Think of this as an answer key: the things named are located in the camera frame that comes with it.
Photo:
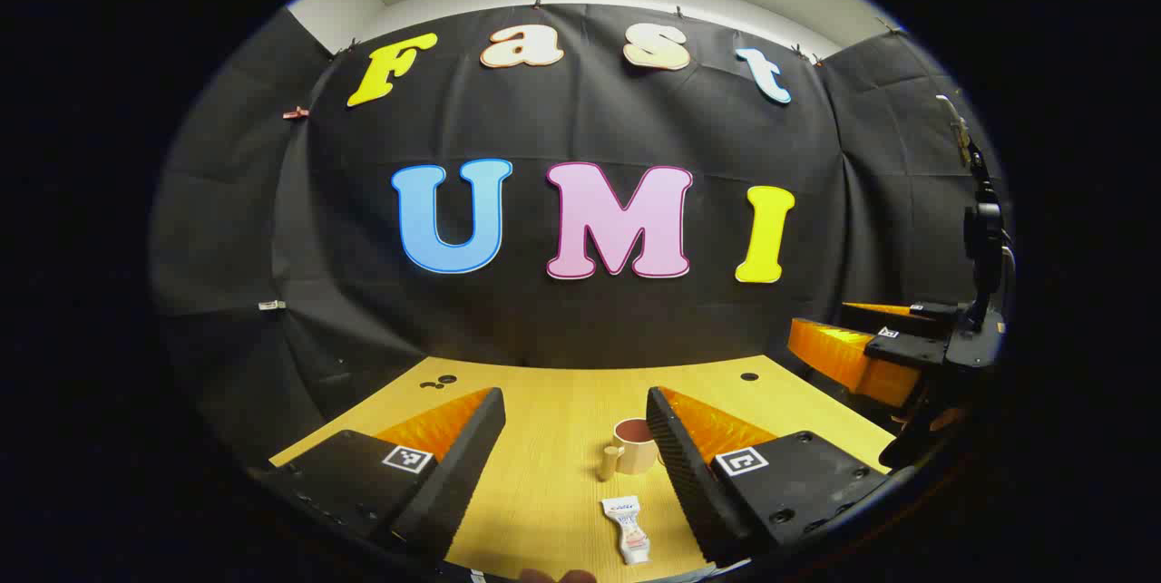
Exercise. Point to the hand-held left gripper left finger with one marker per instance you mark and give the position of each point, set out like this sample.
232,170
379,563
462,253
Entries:
463,465

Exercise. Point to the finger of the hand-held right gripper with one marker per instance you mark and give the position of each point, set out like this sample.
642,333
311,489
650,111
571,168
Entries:
916,315
853,361

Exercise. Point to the beige cup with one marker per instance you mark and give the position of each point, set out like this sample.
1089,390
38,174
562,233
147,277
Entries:
637,449

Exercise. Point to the small red clip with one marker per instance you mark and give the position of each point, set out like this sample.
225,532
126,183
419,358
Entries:
296,112

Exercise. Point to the white toothpaste tube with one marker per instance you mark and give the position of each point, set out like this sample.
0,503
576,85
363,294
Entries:
628,527

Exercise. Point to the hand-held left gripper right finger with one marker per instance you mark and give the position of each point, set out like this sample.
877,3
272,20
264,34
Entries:
685,474

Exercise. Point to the small white clip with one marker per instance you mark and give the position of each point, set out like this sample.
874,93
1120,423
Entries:
271,305

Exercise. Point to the black backdrop cloth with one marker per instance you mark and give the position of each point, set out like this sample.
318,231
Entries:
590,320

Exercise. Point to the wooden desktop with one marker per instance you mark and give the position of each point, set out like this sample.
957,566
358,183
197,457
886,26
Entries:
553,438

